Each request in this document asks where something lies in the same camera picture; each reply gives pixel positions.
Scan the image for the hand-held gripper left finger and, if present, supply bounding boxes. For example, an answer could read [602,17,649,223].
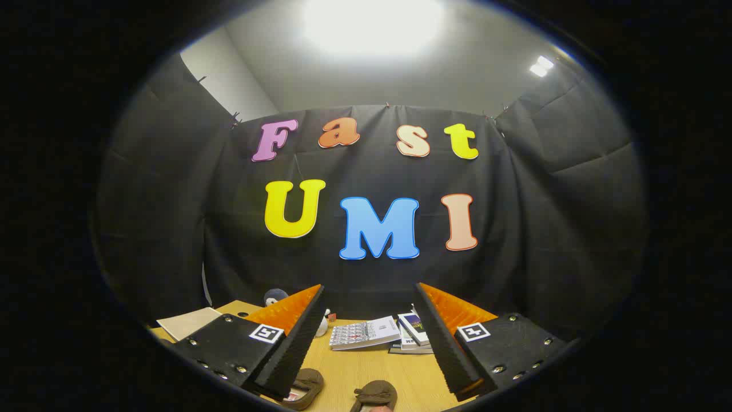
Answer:
[172,284,327,401]

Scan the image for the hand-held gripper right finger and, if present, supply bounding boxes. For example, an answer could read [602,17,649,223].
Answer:
[413,282,572,402]

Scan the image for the brown fuzzy shoe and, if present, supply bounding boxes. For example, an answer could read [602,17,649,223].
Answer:
[350,380,398,412]
[280,368,325,410]

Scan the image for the beige fabric storage box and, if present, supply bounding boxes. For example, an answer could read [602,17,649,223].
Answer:
[157,307,222,342]

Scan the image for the patterned cover book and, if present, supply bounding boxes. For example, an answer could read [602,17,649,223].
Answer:
[329,316,401,351]

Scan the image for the large ceiling light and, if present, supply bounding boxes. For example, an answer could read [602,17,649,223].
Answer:
[300,0,447,58]

